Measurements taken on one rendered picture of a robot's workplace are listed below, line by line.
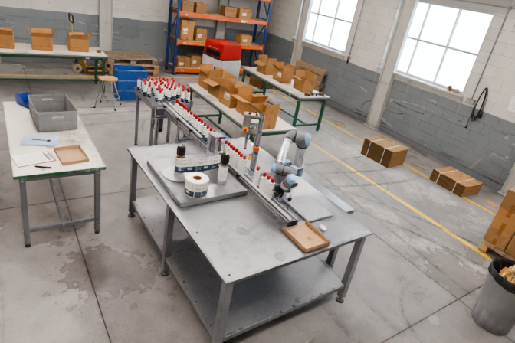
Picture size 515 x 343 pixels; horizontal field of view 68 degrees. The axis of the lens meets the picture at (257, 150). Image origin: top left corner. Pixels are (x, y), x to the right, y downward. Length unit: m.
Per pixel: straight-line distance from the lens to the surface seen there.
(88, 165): 3.93
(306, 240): 3.18
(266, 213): 3.36
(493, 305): 4.41
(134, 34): 10.87
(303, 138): 3.44
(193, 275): 3.57
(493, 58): 8.05
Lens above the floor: 2.65
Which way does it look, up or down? 24 degrees down
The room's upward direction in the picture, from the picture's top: 11 degrees clockwise
